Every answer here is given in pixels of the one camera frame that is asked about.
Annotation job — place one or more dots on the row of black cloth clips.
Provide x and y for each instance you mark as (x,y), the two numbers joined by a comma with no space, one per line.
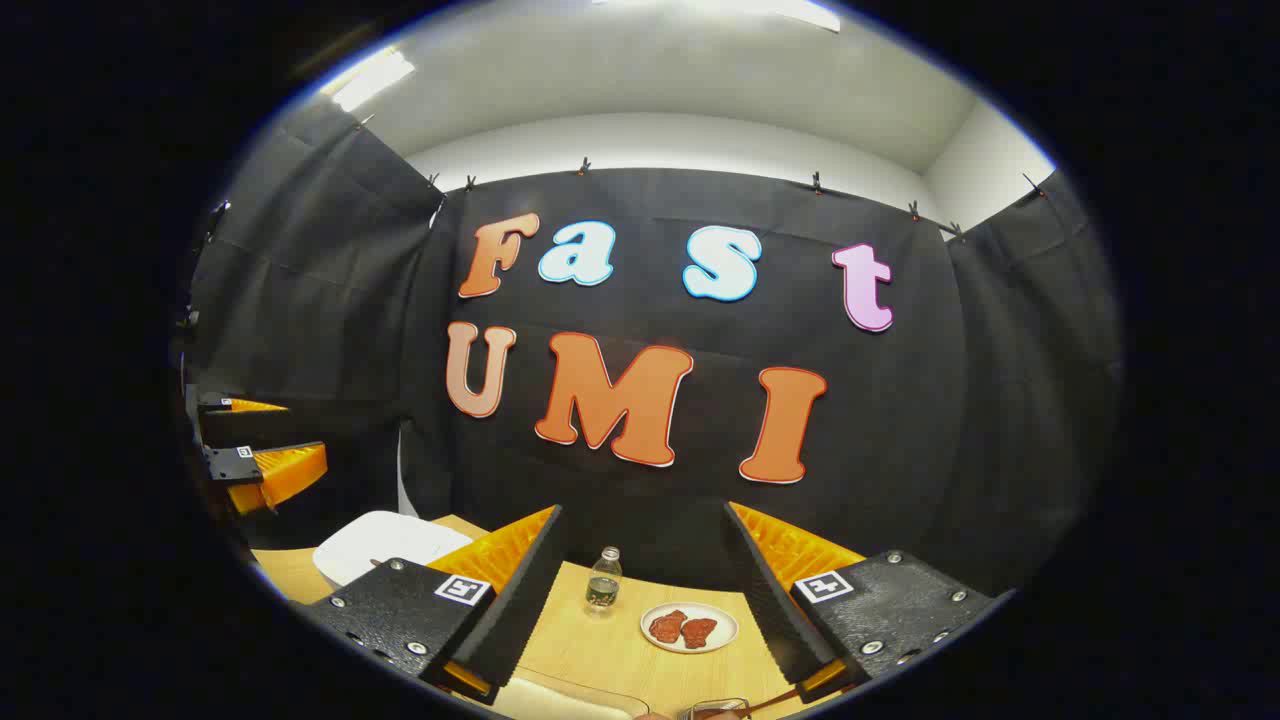
(583,165)

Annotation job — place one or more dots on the white rice cooker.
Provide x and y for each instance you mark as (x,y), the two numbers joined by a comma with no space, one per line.
(385,545)

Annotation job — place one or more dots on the ceiling light panel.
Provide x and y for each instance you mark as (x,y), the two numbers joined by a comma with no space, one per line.
(760,10)
(370,78)

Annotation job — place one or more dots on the clear plastic container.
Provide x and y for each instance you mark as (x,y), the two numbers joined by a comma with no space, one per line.
(570,700)

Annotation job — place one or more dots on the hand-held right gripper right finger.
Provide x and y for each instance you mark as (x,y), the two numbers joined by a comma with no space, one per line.
(775,620)

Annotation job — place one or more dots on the clear plastic water bottle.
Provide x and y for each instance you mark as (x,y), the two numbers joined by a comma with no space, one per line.
(603,590)

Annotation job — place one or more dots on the brown wooden spoon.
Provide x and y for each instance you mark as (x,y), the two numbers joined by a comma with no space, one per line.
(760,704)

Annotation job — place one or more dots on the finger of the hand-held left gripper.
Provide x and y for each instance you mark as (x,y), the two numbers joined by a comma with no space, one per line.
(285,475)
(250,405)

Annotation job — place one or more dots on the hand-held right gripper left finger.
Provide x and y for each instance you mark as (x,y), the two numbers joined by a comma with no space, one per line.
(520,610)

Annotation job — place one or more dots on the red meat slice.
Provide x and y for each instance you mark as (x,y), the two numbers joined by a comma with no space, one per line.
(698,632)
(668,627)

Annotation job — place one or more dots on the white round plate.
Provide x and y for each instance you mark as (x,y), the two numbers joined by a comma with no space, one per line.
(722,630)

